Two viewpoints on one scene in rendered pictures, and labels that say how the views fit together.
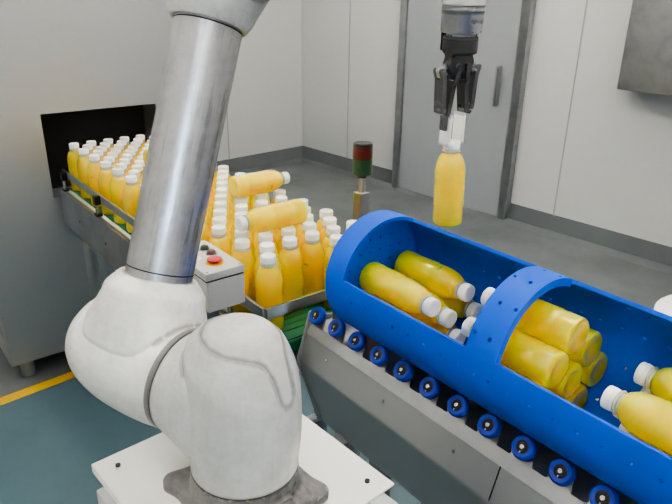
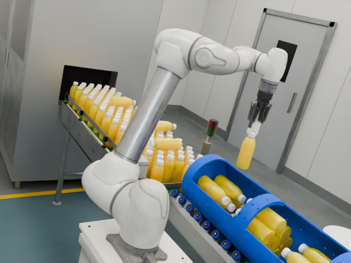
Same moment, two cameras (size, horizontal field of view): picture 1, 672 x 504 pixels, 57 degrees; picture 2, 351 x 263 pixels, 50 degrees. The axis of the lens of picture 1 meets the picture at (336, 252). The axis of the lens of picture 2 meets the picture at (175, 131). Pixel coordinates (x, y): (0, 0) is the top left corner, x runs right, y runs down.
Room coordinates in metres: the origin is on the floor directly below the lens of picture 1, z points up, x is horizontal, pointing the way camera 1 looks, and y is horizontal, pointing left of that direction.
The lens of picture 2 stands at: (-0.50, 0.05, 1.88)
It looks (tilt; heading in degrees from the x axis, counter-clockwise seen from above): 18 degrees down; 2
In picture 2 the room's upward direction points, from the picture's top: 15 degrees clockwise
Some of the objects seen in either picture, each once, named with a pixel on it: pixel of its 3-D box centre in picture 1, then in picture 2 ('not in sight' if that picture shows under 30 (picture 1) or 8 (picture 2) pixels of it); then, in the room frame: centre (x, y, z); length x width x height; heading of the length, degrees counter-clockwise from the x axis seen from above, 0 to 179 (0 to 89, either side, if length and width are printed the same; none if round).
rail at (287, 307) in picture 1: (331, 292); (183, 184); (1.46, 0.01, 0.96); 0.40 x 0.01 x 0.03; 129
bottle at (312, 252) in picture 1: (312, 269); (176, 171); (1.55, 0.06, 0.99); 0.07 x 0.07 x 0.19
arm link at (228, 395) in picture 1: (237, 393); (144, 209); (0.72, 0.13, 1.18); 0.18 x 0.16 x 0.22; 59
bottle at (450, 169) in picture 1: (449, 186); (246, 151); (1.41, -0.26, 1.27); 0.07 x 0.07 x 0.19
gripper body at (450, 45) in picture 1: (458, 57); (263, 99); (1.40, -0.26, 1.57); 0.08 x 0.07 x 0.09; 130
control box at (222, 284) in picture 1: (206, 274); (131, 161); (1.38, 0.32, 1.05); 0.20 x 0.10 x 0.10; 39
